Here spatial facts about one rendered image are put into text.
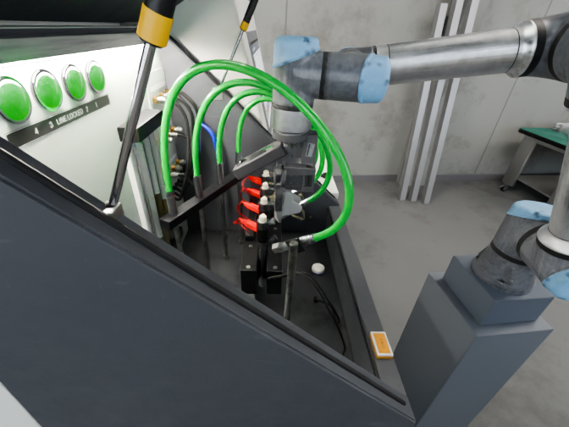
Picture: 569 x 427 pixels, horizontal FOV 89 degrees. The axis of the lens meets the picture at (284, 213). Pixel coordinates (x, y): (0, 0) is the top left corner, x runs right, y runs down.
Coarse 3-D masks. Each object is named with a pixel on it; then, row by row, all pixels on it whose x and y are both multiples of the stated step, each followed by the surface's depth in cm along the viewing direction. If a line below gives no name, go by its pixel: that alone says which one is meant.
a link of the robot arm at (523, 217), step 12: (516, 204) 73; (528, 204) 72; (540, 204) 73; (516, 216) 72; (528, 216) 69; (540, 216) 67; (504, 228) 75; (516, 228) 72; (528, 228) 69; (504, 240) 75; (516, 240) 71; (504, 252) 76; (516, 252) 73
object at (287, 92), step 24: (192, 72) 45; (240, 72) 42; (264, 72) 41; (168, 96) 49; (288, 96) 41; (168, 120) 52; (312, 120) 41; (336, 144) 42; (168, 168) 58; (168, 192) 61
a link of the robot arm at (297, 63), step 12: (288, 36) 45; (300, 36) 44; (312, 36) 46; (276, 48) 46; (288, 48) 45; (300, 48) 45; (312, 48) 45; (276, 60) 47; (288, 60) 45; (300, 60) 46; (312, 60) 46; (276, 72) 48; (288, 72) 47; (300, 72) 46; (312, 72) 46; (288, 84) 47; (300, 84) 47; (312, 84) 47; (276, 96) 50; (300, 96) 48; (312, 96) 49; (288, 108) 50
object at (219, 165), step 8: (256, 88) 66; (240, 96) 66; (272, 96) 66; (232, 104) 67; (224, 112) 68; (224, 120) 69; (216, 144) 73; (320, 144) 73; (216, 152) 74; (320, 152) 74; (320, 160) 75; (216, 168) 76; (320, 168) 76; (296, 192) 80
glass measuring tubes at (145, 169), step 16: (144, 112) 64; (160, 112) 66; (144, 128) 58; (144, 144) 61; (160, 144) 69; (144, 160) 60; (160, 160) 71; (144, 176) 61; (160, 176) 69; (144, 192) 64; (160, 192) 72; (144, 208) 65; (160, 208) 70; (144, 224) 67
